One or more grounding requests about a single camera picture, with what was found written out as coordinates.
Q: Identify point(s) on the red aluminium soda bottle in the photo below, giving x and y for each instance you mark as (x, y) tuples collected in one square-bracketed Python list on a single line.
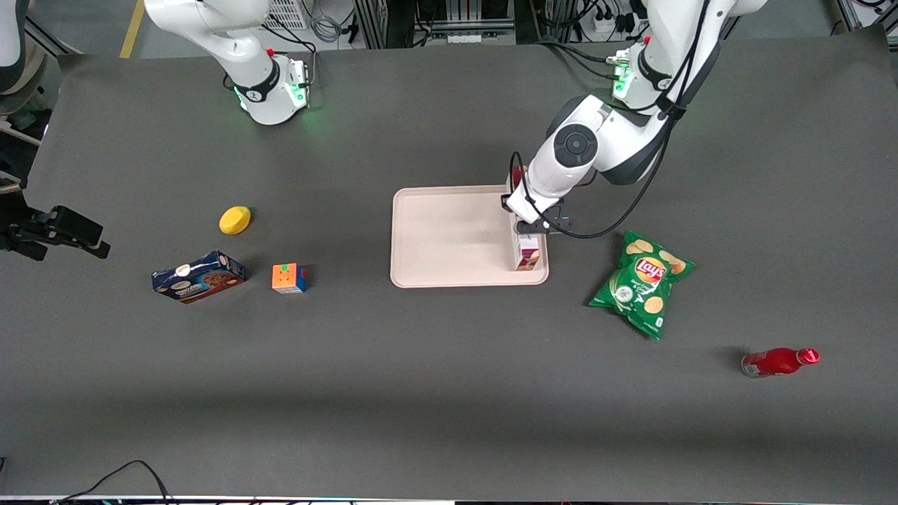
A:
[(779, 361)]

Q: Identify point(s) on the red tartan cookie box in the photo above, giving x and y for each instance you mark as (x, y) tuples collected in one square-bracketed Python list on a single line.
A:
[(527, 256)]

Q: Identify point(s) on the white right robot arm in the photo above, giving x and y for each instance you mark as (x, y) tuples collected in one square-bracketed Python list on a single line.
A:
[(245, 49)]

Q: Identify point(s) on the beige plastic tray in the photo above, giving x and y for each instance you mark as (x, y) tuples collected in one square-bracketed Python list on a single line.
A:
[(456, 238)]

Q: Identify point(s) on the blue cookie box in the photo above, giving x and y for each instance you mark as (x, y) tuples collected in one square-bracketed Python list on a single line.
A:
[(198, 276)]

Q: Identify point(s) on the green Lay's chips bag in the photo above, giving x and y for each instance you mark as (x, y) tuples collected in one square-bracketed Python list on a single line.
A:
[(642, 284)]

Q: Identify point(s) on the colourful puzzle cube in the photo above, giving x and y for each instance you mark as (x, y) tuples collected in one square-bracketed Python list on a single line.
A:
[(289, 278)]

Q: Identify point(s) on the white power strip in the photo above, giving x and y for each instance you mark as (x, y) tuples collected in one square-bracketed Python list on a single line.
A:
[(605, 24)]

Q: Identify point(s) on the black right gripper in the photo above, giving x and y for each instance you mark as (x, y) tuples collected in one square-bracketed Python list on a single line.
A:
[(36, 229)]

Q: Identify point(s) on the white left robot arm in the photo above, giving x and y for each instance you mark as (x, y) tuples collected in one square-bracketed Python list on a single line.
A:
[(582, 147)]

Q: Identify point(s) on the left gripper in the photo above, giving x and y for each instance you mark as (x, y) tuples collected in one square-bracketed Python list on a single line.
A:
[(504, 200)]

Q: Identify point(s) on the yellow round lid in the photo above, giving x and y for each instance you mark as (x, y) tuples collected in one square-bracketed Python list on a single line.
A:
[(235, 219)]

